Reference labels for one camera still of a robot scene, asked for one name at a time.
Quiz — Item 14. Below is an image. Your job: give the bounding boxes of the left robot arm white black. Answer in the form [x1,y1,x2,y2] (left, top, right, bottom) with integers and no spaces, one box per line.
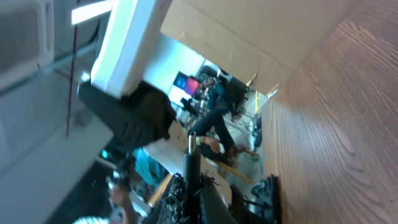
[78,0,175,148]

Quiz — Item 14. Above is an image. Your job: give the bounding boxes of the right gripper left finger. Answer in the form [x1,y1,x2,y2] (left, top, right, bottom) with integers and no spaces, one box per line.
[142,174,190,224]

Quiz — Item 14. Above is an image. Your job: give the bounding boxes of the ceiling light strip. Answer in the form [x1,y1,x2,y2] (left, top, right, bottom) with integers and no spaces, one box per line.
[71,0,117,26]

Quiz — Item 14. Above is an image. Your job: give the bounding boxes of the cardboard wall panel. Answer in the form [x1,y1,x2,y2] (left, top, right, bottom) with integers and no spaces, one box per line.
[161,0,357,94]

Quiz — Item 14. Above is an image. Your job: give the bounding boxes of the seated person in background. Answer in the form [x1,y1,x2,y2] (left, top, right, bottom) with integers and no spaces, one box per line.
[189,66,247,168]

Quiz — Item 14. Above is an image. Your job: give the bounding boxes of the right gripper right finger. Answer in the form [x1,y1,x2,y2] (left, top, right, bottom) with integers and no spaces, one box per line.
[194,175,237,224]

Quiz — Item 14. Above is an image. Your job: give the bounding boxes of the ceiling air conditioner unit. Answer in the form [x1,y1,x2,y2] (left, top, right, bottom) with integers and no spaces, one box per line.
[1,0,54,90]

